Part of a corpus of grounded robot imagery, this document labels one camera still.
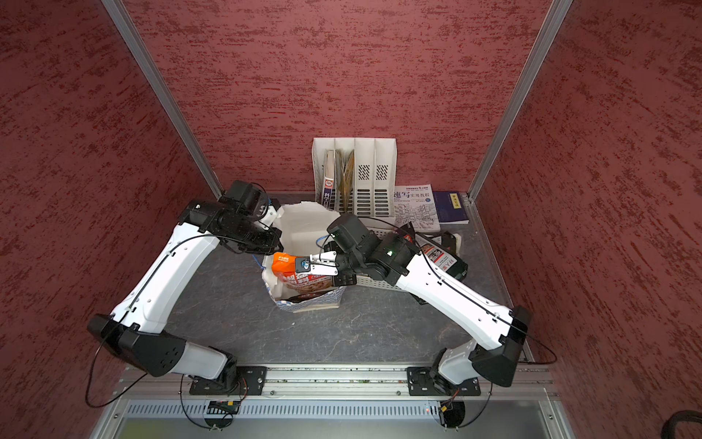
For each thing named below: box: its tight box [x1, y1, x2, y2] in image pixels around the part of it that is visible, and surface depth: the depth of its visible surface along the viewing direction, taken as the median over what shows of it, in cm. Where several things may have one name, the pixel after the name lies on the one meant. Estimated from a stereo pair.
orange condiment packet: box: [271, 252, 334, 293], surface depth 61 cm
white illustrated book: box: [393, 183, 441, 233], surface depth 118 cm
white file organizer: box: [311, 137, 397, 239], surface depth 109 cm
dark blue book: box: [432, 190, 470, 225], surface depth 119 cm
